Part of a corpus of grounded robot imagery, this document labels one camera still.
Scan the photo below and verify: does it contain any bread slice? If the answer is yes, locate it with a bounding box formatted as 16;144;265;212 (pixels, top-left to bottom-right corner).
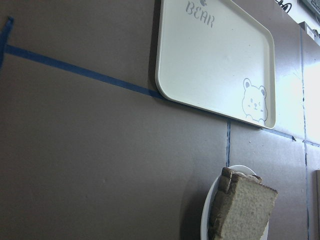
207;172;279;240
214;166;263;201

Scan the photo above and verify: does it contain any white round plate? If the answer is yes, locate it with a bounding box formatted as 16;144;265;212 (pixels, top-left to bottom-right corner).
200;164;270;240

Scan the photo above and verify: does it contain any cream bear tray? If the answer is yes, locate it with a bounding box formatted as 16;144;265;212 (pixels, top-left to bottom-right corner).
155;0;276;129

